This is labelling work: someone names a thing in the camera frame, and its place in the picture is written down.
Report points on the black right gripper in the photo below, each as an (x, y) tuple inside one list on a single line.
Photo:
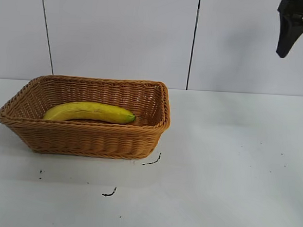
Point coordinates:
[(302, 7)]

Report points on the yellow banana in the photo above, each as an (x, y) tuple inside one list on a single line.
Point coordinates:
[(89, 112)]

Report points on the brown woven wicker basket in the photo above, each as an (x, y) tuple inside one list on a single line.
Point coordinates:
[(88, 140)]

